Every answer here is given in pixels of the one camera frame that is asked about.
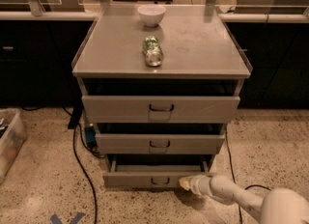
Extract grey metal drawer cabinet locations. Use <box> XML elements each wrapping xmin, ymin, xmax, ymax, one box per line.
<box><xmin>71</xmin><ymin>4</ymin><xmax>253</xmax><ymax>171</ymax></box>

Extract grey middle drawer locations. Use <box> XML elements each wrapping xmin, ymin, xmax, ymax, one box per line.
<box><xmin>96</xmin><ymin>123</ymin><xmax>225</xmax><ymax>154</ymax></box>

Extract black floor cable left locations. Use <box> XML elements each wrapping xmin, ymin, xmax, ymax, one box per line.
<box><xmin>18</xmin><ymin>105</ymin><xmax>98</xmax><ymax>224</ymax></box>

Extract white ceramic bowl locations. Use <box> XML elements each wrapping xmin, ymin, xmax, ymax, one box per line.
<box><xmin>137</xmin><ymin>4</ymin><xmax>166</xmax><ymax>27</ymax></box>

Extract black floor cable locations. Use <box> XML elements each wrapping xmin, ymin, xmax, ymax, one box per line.
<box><xmin>18</xmin><ymin>105</ymin><xmax>98</xmax><ymax>224</ymax></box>
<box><xmin>224</xmin><ymin>127</ymin><xmax>272</xmax><ymax>224</ymax></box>

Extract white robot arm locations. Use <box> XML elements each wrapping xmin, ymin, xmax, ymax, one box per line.
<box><xmin>179</xmin><ymin>175</ymin><xmax>309</xmax><ymax>224</ymax></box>

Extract black floor cable right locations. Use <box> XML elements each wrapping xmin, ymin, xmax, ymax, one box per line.
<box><xmin>224</xmin><ymin>127</ymin><xmax>272</xmax><ymax>224</ymax></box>

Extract blue power box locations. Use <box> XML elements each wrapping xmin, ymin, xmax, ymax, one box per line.
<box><xmin>84</xmin><ymin>125</ymin><xmax>97</xmax><ymax>149</ymax></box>

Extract grey bottom drawer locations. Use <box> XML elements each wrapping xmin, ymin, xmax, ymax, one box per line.
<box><xmin>103</xmin><ymin>156</ymin><xmax>209</xmax><ymax>188</ymax></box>

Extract grey top drawer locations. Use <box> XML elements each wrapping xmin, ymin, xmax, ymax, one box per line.
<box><xmin>82</xmin><ymin>78</ymin><xmax>239</xmax><ymax>123</ymax></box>

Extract clear plastic storage bin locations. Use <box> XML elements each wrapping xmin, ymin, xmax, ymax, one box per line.
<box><xmin>0</xmin><ymin>108</ymin><xmax>27</xmax><ymax>183</ymax></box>

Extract grey drawer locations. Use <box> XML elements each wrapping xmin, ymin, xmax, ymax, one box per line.
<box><xmin>96</xmin><ymin>123</ymin><xmax>225</xmax><ymax>154</ymax></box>
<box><xmin>82</xmin><ymin>78</ymin><xmax>239</xmax><ymax>123</ymax></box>
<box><xmin>103</xmin><ymin>156</ymin><xmax>209</xmax><ymax>188</ymax></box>

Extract green soda can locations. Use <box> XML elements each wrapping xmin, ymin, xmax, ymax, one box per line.
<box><xmin>142</xmin><ymin>36</ymin><xmax>164</xmax><ymax>67</ymax></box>

